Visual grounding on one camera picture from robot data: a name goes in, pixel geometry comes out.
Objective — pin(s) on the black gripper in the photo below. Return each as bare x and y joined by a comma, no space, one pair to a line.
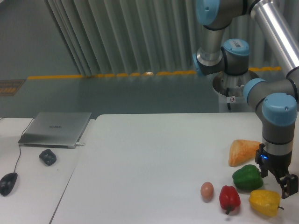
278,165

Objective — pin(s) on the yellow bell pepper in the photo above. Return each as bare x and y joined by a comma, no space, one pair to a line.
265,202

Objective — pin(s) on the black computer mouse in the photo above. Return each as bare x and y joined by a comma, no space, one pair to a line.
7,183

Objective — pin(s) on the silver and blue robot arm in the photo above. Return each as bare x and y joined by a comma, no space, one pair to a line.
274,103

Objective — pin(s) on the green bell pepper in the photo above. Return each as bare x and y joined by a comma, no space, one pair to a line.
247,178

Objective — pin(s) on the red bell pepper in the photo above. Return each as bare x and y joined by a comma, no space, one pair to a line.
229,199

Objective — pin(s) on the orange triangular bread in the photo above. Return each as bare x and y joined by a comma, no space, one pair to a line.
242,151

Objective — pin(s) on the brown egg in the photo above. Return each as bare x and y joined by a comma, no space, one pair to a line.
207,190

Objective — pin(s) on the white usb plug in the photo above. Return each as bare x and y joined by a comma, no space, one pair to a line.
80,144

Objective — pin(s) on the white pleated curtain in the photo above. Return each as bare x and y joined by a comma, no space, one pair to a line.
129,36

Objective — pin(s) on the black power adapter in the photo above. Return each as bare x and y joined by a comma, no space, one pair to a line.
48,157

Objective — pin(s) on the silver laptop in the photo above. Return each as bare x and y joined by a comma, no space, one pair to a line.
55,130

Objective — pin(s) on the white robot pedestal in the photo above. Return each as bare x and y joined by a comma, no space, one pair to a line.
231,98

